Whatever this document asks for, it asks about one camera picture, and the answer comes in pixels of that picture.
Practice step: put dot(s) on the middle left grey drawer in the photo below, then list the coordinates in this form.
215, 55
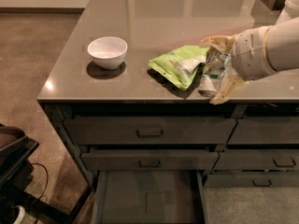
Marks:
159, 159

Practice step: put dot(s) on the white ceramic bowl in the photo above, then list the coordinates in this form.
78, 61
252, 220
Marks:
108, 52

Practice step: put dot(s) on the green chip bag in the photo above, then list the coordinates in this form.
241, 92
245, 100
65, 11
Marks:
179, 66

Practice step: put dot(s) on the top right grey drawer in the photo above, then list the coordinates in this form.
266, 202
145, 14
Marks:
266, 131

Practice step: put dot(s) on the middle right grey drawer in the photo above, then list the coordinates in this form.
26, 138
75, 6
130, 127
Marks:
236, 160

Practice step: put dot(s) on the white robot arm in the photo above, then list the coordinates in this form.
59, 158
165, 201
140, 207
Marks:
282, 47

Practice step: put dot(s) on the bottom right grey drawer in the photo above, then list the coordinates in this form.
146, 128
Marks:
255, 180

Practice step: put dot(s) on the grey drawer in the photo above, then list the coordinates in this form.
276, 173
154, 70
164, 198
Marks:
148, 130
266, 131
255, 180
159, 159
236, 160

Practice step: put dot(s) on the white plastic canister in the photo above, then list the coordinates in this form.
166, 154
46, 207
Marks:
289, 12

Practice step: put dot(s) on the top left grey drawer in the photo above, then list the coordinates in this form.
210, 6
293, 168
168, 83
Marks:
148, 130

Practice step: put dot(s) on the bottom left open drawer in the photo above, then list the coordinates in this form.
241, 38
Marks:
149, 197

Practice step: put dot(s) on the grey counter cabinet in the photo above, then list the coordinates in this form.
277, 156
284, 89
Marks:
78, 87

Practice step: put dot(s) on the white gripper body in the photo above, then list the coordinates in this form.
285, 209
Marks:
250, 54

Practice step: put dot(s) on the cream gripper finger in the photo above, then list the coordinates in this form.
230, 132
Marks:
229, 82
222, 43

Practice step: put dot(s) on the dark robot base cart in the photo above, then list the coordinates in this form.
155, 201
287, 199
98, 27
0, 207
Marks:
15, 149

